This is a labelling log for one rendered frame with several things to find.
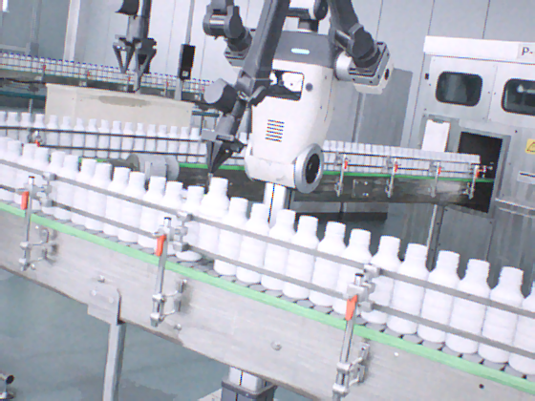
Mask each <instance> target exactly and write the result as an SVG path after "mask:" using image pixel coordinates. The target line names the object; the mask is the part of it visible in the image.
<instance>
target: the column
mask: <svg viewBox="0 0 535 401"><path fill-rule="evenodd" d="M90 6H91V0H71V6H70V14H69V23H68V31H67V37H66V42H65V49H64V57H63V64H64V60H69V63H68V64H69V65H70V64H71V61H74V66H75V65H76V64H75V63H76V62H80V66H82V65H83V59H84V54H85V47H86V39H87V30H88V22H89V13H90Z"/></svg>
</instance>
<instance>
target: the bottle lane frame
mask: <svg viewBox="0 0 535 401"><path fill-rule="evenodd" d="M24 218H25V210H22V209H17V208H14V207H11V206H9V205H8V204H4V203H2V202H0V268H1V269H4V270H6V271H8V272H9V273H11V274H14V275H15V276H18V277H22V278H25V279H26V280H29V281H31V282H33V283H35V284H37V285H41V286H43V287H45V288H47V289H49V290H51V291H53V292H55V293H57V294H60V295H62V296H64V297H68V298H71V299H73V300H75V301H78V302H79V303H82V304H83V305H85V306H89V292H90V285H91V284H92V283H93V282H94V281H99V282H102V283H104V284H107V285H110V286H112V287H114V288H117V289H118V292H119V294H120V296H121V298H120V306H119V314H118V318H119V319H120V320H121V321H124V322H126V323H128V324H130V325H132V326H135V327H138V328H141V329H142V330H145V331H147V332H149V333H152V334H154V335H157V336H158V337H160V338H162V339H165V340H169V341H171V342H173V343H175V344H178V345H180V346H182V347H185V348H188V349H190V350H192V351H195V352H197V353H199V354H201V355H202V356H205V357H210V358H212V359H215V360H217V361H219V362H221V363H223V364H226V365H228V366H230V367H233V368H234V369H237V370H239V371H243V372H247V373H249V374H251V375H253V376H255V377H258V378H260V379H262V380H265V381H267V382H269V383H270V384H272V385H277V386H280V387H282V388H283V389H286V390H290V391H292V392H294V393H297V394H298V395H303V396H305V397H308V398H309V399H312V400H313V401H335V400H333V399H332V387H333V384H334V383H335V379H336V374H337V370H336V366H337V363H338V361H339V359H340V354H341V349H342V344H343V340H344V334H345V329H346V324H347V319H340V318H337V317H334V316H331V314H330V313H328V314H324V313H322V312H319V311H317V310H314V309H313V307H311V308H308V307H305V306H301V305H298V304H297V303H290V302H287V301H284V300H282V299H281V297H273V296H270V295H267V294H266V293H265V291H263V292H260V291H257V290H255V289H252V288H249V286H242V285H236V284H235V283H234V282H232V283H231V282H229V281H226V280H223V279H221V277H214V276H212V275H209V274H206V272H201V271H198V270H195V269H193V267H188V266H182V265H179V264H175V263H172V262H169V261H166V264H165V269H164V283H163V291H162V293H164V294H170V293H173V292H175V285H176V280H177V278H178V279H180V280H182V292H181V293H178V294H177V295H175V296H173V297H166V303H165V306H164V312H163V313H165V312H170V311H172V305H173V299H174V297H176V298H181V305H180V312H174V313H172V314H170V315H168V316H165V319H164V321H163V322H162V323H161V324H158V326H157V327H153V326H151V323H152V321H151V320H150V314H151V312H152V311H153V301H152V295H153V293H154V292H155V287H156V280H157V274H158V266H159V260H160V258H159V257H156V256H154V254H152V255H150V254H148V253H145V252H142V251H141V250H136V249H134V248H132V247H130V245H123V244H119V243H114V242H111V241H108V240H107V239H103V238H100V237H98V236H96V235H93V234H90V233H87V232H85V231H82V230H79V229H76V228H74V227H71V226H69V225H64V224H60V223H58V222H55V221H51V220H49V219H46V218H45V217H40V216H38V215H35V214H33V213H31V233H30V242H32V243H40V242H41V238H42V230H43V229H44V230H47V231H49V232H48V240H47V242H44V243H42V244H41V245H36V246H33V247H32V252H31V260H35V259H39V258H41V257H40V255H41V246H43V247H46V248H47V250H46V258H45V259H42V260H41V261H40V262H36V263H32V265H31V266H30V267H29V268H27V269H26V271H20V265H19V263H18V261H19V259H20V258H21V255H22V249H21V248H20V243H21V242H22V237H23V227H24ZM361 342H362V343H365V344H368V345H369V351H368V355H367V359H366V360H365V359H363V360H362V361H360V363H359V364H358V365H360V366H362V367H365V369H364V375H363V379H362V381H357V383H356V384H355V385H354V386H352V387H351V388H349V390H351V391H350V393H349V394H347V395H346V396H345V397H341V401H535V382H533V381H527V380H526V378H525V376H524V377H522V378H521V377H518V376H516V375H513V374H508V373H505V372H504V370H503V369H501V370H497V369H492V368H488V367H485V366H483V365H482V362H480V363H479V364H477V363H474V362H471V361H466V360H463V359H461V356H459V357H457V356H454V355H451V354H449V353H443V352H441V349H439V350H435V349H432V348H428V347H425V346H423V345H422V343H419V344H415V343H412V342H409V341H406V340H404V339H403V336H400V337H393V336H392V335H389V334H386V333H384V330H381V331H378V330H375V329H372V328H369V327H365V325H364V326H360V325H357V324H355V325H354V329H353V338H352V343H351V348H350V354H349V359H348V361H349V362H353V361H355V360H357V359H358V358H359V357H358V353H359V348H360V343H361Z"/></svg>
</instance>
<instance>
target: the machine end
mask: <svg viewBox="0 0 535 401"><path fill-rule="evenodd" d="M425 36H426V40H425V46H424V50H423V51H424V52H425V54H428V55H431V56H432V58H431V62H430V64H431V67H430V73H425V76H424V79H427V80H428V81H427V86H426V91H425V96H424V100H423V110H422V115H421V120H420V124H419V129H418V134H417V144H416V148H415V149H418V150H421V145H422V141H423V137H424V132H425V128H426V118H427V117H431V118H439V119H443V120H449V121H451V125H450V127H451V130H450V134H449V138H448V142H447V147H446V151H445V153H446V152H448V153H455V154H456V153H458V154H466V155H476V156H480V163H496V164H498V166H492V167H493V170H492V171H491V172H493V173H497V175H496V176H487V175H485V177H484V178H485V179H495V183H494V188H493V193H492V196H491V201H490V204H475V203H448V204H447V206H440V207H439V211H438V215H437V221H436V226H435V230H434V235H433V240H432V243H431V248H430V253H429V258H428V263H427V267H426V269H427V271H428V272H430V273H431V272H432V271H434V270H435V269H436V268H437V264H438V263H437V261H438V260H439V254H440V251H448V252H452V253H455V254H458V255H459V263H458V266H459V267H457V274H458V276H459V278H460V280H462V279H463V278H464V277H465V275H466V270H467V269H468V267H467V266H468V264H469V260H471V259H473V260H480V261H484V262H486V263H488V264H489V267H488V268H489V270H488V273H487V274H488V276H487V278H486V282H487V284H488V286H489V287H490V289H493V288H495V287H496V286H497V285H498V284H499V282H500V278H501V276H502V275H501V274H502V271H503V267H504V266H508V267H514V268H516V269H520V270H522V272H523V277H522V285H521V293H522V295H523V296H524V298H525V299H526V298H527V297H529V295H530V293H531V289H532V288H531V287H533V285H534V284H533V282H534V281H535V43H522V42H517V41H500V40H481V39H463V38H446V37H436V36H427V35H425ZM431 210H432V203H405V206H404V212H403V216H402V226H401V230H400V235H399V239H400V243H399V244H400V247H399V248H398V249H399V251H398V254H397V256H398V257H399V258H402V259H404V260H405V258H406V256H405V254H407V252H406V251H407V249H408V244H421V245H424V246H425V243H426V238H427V232H428V228H429V219H430V214H431Z"/></svg>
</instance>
